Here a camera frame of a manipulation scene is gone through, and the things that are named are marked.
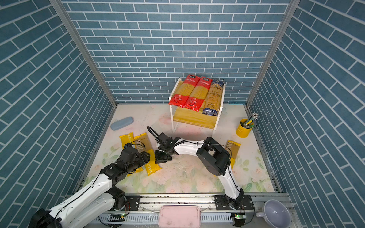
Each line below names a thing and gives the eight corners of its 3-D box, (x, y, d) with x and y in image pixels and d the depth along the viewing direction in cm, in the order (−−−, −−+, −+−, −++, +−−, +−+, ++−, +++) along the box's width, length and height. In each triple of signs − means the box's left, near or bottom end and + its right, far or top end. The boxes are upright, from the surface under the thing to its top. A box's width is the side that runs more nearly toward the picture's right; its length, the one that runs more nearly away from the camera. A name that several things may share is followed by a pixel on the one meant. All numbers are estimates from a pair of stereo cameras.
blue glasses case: (112, 131, 106) (110, 129, 104) (111, 124, 110) (109, 122, 108) (134, 123, 111) (133, 121, 109) (132, 117, 115) (131, 115, 113)
